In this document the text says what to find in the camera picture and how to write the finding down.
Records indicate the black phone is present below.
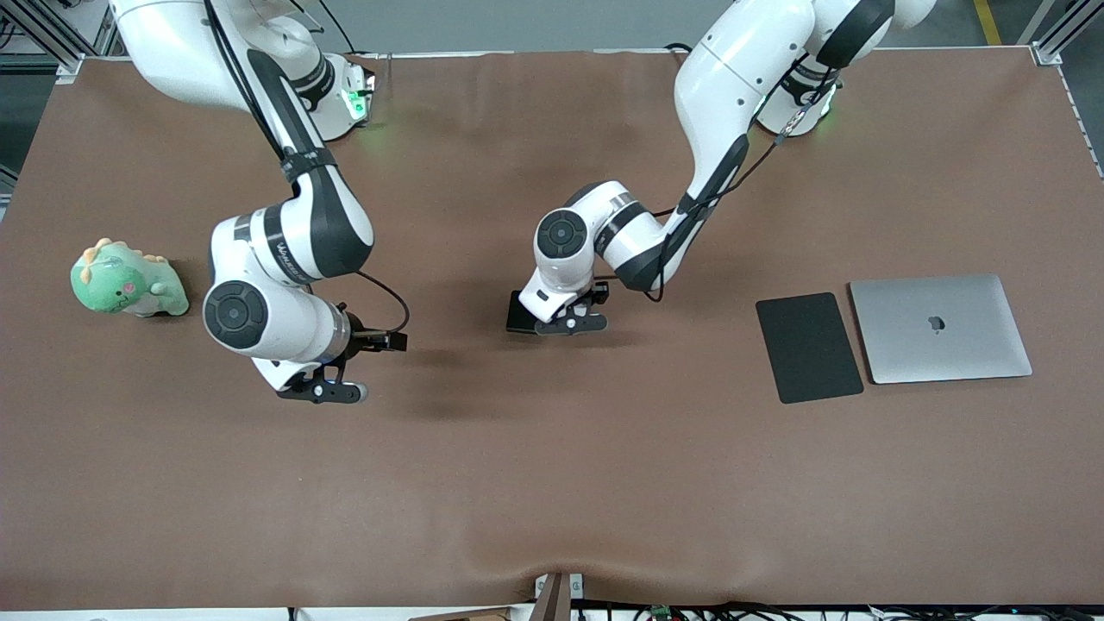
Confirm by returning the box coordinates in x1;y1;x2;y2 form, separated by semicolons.
505;291;541;336

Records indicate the black mouse pad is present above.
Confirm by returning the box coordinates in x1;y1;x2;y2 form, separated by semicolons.
756;292;865;405

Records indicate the brown table cover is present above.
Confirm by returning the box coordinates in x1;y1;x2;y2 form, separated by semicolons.
0;47;1104;612

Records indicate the green dinosaur plush toy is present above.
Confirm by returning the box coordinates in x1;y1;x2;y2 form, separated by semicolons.
70;237;191;318

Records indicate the silver laptop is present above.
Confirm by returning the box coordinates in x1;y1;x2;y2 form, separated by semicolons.
849;273;1034;386

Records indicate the black right arm base cable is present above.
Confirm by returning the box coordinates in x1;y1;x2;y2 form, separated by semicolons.
317;0;361;56

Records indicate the camera mount post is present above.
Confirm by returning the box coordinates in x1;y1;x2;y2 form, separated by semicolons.
533;571;586;621

